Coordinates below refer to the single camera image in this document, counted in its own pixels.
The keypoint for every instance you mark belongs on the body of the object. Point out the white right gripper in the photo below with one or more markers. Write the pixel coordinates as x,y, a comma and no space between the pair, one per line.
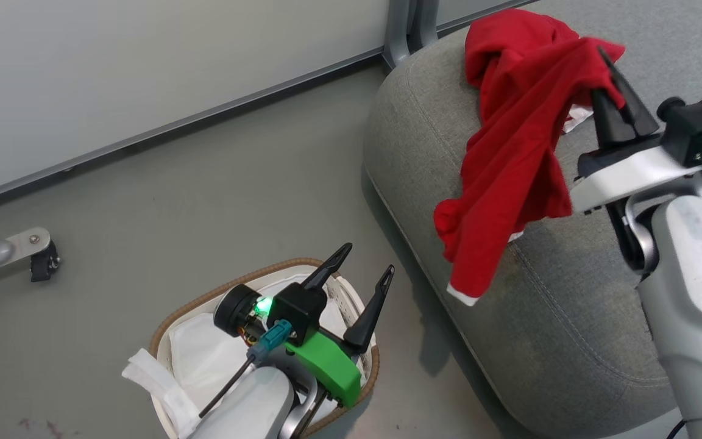
631,174

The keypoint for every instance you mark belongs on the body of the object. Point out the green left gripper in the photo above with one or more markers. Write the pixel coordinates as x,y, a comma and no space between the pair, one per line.
326,369

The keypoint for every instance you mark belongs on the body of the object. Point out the red shirt with white trim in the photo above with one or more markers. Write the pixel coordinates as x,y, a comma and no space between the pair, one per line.
521,122

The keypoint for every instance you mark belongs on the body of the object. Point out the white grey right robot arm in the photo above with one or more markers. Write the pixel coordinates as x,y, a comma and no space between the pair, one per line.
698,292

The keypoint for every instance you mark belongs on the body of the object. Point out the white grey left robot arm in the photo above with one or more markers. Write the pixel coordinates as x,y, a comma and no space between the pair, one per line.
247,408

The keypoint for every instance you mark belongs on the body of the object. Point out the grey fabric sofa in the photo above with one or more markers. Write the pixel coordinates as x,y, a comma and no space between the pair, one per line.
546,341

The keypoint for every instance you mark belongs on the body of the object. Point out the white laundry basket brown rim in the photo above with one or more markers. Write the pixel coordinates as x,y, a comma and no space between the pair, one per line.
348,303

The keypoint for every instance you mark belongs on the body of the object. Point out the white garment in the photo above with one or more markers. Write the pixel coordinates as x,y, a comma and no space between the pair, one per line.
205,353

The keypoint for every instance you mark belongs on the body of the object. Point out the black caster wheel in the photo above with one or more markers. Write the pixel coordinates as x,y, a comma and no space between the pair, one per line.
43,263

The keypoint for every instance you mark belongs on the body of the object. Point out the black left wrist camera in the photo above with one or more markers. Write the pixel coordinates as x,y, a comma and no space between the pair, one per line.
299,308

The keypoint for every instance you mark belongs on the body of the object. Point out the grey metal partition rail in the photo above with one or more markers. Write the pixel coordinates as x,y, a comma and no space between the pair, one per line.
144,135
453,22

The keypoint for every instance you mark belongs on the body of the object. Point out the grey metal partition post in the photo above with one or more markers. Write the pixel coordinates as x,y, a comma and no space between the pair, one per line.
397,30
425,21

